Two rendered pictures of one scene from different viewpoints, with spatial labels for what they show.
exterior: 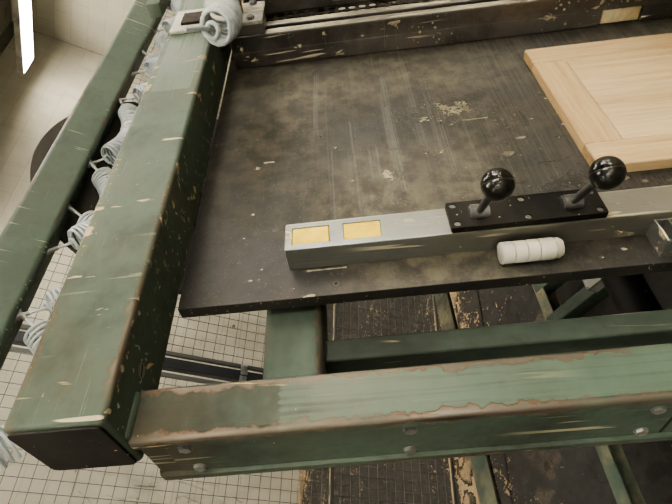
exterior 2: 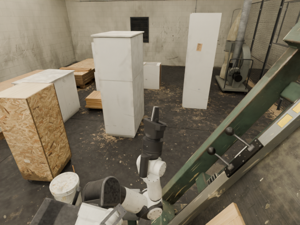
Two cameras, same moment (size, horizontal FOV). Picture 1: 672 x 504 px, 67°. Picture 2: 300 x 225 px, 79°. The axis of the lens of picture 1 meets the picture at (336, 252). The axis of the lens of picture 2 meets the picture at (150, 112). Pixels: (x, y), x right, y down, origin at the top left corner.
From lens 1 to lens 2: 1.08 m
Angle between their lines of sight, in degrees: 118
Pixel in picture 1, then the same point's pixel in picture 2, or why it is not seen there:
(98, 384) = (290, 37)
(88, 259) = not seen: outside the picture
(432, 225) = (264, 137)
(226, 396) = (277, 67)
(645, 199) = (218, 182)
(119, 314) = not seen: outside the picture
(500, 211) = (246, 152)
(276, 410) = (266, 76)
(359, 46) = not seen: outside the picture
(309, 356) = (291, 97)
